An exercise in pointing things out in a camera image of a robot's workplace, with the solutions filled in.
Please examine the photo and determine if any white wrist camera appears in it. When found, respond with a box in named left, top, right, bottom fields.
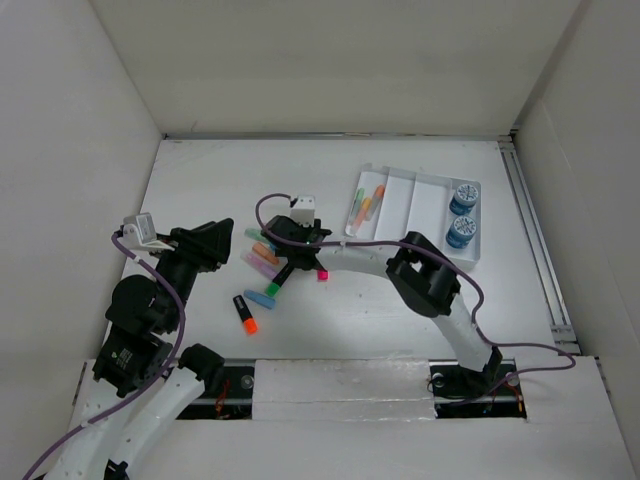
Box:
left=121, top=212, right=157, bottom=250
left=290, top=195, right=316, bottom=227

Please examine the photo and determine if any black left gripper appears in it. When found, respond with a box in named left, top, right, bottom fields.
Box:
left=150, top=216, right=234, bottom=330

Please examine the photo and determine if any pastel orange clear highlighter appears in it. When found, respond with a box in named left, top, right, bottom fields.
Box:
left=366, top=184, right=385, bottom=221

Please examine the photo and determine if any aluminium rail back edge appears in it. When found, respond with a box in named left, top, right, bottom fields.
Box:
left=163, top=132, right=514, bottom=142

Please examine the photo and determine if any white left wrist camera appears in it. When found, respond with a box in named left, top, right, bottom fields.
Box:
left=121, top=212, right=157, bottom=250

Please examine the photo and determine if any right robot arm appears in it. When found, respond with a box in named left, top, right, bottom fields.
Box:
left=261, top=215, right=503, bottom=399

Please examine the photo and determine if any pastel green short highlighter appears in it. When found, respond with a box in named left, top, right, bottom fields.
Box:
left=244, top=228, right=267, bottom=242

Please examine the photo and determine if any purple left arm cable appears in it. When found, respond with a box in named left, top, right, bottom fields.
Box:
left=22, top=234, right=186, bottom=480

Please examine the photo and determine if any pastel purple highlighter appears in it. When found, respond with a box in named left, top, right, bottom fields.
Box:
left=240, top=252, right=278, bottom=280

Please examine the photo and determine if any white divided organizer tray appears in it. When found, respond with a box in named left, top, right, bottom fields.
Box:
left=344, top=164, right=482, bottom=270

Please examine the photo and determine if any pastel yellow clear highlighter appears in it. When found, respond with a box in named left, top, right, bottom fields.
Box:
left=353, top=197, right=372, bottom=226

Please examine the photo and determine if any pastel blue short highlighter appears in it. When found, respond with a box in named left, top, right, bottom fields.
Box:
left=244, top=290, right=276, bottom=310

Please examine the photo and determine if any black green highlighter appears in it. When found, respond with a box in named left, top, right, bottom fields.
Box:
left=265, top=264, right=295, bottom=298

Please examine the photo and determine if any pastel green clear highlighter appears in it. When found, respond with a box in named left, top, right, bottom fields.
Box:
left=346, top=188, right=365, bottom=230

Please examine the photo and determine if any pastel orange short highlighter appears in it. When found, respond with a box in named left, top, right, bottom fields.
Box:
left=252, top=242, right=279, bottom=265

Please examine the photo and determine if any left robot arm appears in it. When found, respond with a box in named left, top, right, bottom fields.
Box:
left=24, top=213, right=234, bottom=479

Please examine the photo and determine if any blue tape roll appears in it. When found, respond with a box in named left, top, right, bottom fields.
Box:
left=449, top=183, right=480, bottom=216
left=445, top=215, right=478, bottom=249

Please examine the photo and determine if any black orange highlighter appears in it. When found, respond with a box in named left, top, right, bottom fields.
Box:
left=233, top=295, right=259, bottom=335

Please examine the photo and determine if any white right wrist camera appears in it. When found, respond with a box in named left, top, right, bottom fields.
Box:
left=290, top=195, right=316, bottom=227

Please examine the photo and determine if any aluminium rail right side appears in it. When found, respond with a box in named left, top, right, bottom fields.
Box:
left=498, top=136, right=582, bottom=355

